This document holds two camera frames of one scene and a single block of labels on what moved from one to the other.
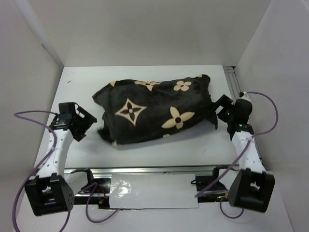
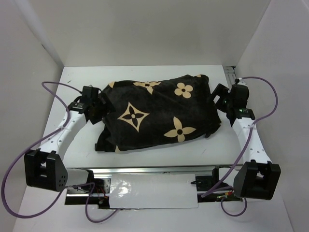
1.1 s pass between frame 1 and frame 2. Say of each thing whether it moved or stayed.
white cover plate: stayed
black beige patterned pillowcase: moved
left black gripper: moved
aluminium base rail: stayed
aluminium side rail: stayed
